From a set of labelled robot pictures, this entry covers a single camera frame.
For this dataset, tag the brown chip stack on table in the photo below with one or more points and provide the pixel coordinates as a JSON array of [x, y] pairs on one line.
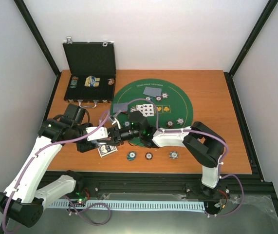
[[148, 156]]

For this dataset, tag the face-down cards top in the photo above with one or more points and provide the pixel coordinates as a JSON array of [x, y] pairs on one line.
[[153, 92]]

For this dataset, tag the face-down cards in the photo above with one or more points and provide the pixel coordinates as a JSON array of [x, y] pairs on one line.
[[153, 92], [122, 107]]

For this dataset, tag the purple chip top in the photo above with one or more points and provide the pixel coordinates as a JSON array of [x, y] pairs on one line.
[[164, 95]]

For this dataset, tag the yellow card box in case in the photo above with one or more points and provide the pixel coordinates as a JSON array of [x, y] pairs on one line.
[[92, 81]]

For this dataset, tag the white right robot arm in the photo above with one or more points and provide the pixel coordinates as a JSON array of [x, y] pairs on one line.
[[206, 146]]

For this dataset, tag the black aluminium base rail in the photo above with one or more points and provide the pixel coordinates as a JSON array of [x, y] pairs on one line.
[[98, 184]]

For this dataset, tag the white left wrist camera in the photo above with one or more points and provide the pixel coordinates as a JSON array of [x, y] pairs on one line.
[[100, 134]]

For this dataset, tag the black poker chip case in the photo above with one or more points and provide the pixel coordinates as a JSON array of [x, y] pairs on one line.
[[93, 71]]

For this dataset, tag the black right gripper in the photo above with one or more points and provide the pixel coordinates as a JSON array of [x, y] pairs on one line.
[[113, 132]]

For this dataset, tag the chip row in case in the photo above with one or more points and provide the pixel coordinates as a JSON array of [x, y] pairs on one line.
[[74, 82]]

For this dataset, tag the face-up club card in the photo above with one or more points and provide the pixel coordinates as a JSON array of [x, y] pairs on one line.
[[140, 108], [148, 110]]

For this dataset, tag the green round poker mat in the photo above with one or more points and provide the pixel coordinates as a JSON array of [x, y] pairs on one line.
[[177, 105]]

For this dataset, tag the blue card box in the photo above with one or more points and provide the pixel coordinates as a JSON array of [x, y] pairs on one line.
[[105, 150]]

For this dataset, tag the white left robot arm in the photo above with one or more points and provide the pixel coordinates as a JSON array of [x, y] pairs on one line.
[[22, 201]]

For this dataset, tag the teal chip stack on table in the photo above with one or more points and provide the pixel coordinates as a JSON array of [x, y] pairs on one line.
[[131, 156]]

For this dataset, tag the red chip in case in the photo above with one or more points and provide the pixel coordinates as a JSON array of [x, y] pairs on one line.
[[111, 81]]

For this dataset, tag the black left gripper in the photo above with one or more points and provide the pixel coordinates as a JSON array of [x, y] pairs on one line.
[[84, 147]]

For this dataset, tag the light blue cable duct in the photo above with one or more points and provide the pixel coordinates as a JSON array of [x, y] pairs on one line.
[[128, 205]]

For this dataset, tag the brown chip top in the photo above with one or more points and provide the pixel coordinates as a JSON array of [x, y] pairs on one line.
[[158, 98]]

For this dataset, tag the purple chip stack on table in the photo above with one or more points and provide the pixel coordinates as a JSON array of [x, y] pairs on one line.
[[173, 155]]

